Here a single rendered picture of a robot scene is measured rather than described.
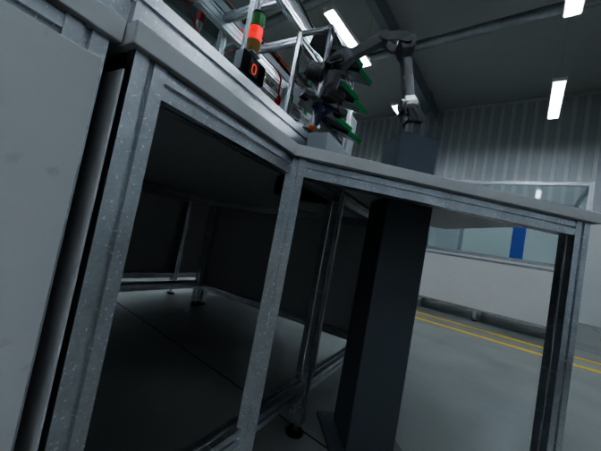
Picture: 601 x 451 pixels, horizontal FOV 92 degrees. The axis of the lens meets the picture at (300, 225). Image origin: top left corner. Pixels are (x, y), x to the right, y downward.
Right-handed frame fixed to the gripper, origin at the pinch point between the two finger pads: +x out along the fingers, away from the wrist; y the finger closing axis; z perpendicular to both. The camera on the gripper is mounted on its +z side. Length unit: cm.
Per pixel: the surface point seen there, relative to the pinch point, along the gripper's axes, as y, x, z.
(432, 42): 285, -379, -382
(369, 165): 3.6, 21.0, 41.3
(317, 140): -5.2, 15.1, 22.2
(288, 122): -15.9, 15.3, 26.1
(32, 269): -45, 55, 66
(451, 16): 310, -451, -388
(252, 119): -27, 25, 47
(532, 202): 48, 14, 52
